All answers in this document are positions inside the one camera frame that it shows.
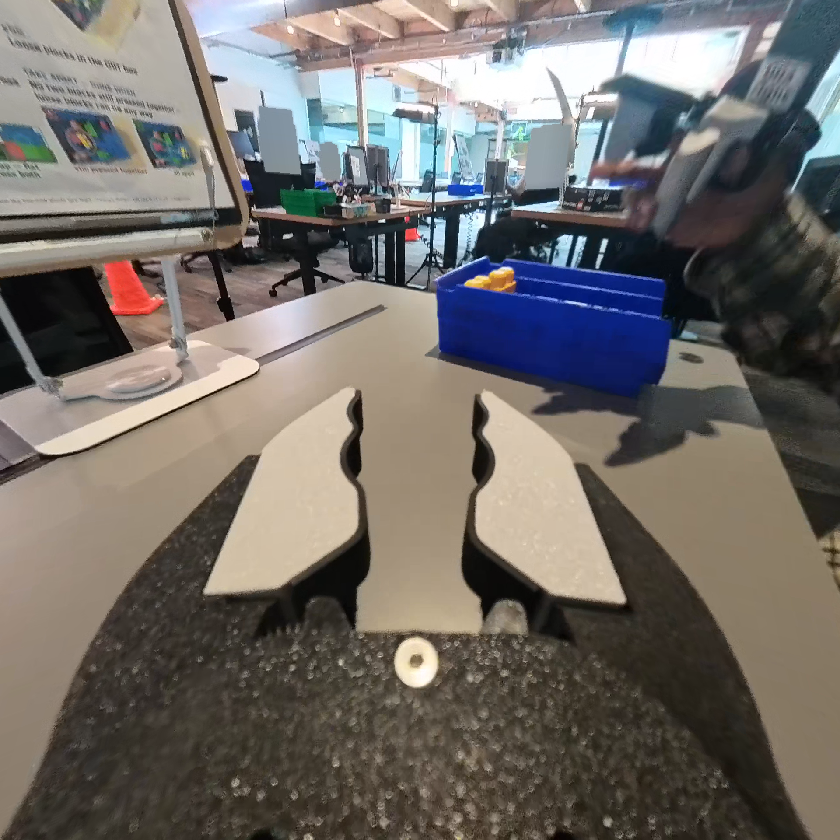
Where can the blue plastic bin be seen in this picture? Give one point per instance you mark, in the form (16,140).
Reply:
(558,334)

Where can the computer monitor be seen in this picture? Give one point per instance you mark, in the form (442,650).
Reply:
(367,167)

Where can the cluster of yellow blocks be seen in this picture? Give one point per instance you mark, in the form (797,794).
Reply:
(492,279)

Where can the person's right hand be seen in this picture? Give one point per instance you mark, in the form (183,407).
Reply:
(722,223)

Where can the person's right forearm plaid sleeve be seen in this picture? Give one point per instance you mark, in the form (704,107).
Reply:
(774,295)

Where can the instruction board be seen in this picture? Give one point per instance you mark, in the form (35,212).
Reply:
(98,98)

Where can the black cardboard box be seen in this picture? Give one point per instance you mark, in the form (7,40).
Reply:
(594,197)

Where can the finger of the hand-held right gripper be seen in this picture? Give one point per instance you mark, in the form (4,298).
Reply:
(686,190)
(735,118)

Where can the green plastic bin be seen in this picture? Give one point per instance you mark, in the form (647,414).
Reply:
(308,202)

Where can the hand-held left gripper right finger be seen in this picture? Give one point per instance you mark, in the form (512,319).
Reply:
(544,518)

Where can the black tripod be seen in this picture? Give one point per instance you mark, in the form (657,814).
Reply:
(433,197)

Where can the small blue bin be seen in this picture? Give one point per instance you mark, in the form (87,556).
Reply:
(466,190)

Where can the black office chair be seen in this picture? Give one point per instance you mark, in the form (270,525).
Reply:
(308,256)

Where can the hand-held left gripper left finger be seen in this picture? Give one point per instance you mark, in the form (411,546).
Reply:
(289,512)

